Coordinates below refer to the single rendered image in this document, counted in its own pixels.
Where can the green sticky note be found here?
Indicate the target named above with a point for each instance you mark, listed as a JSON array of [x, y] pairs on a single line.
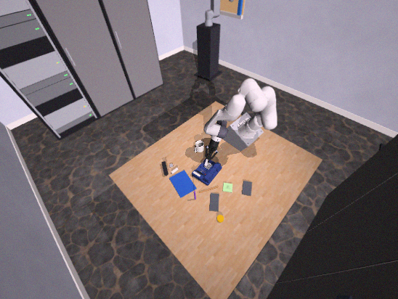
[[227, 187]]

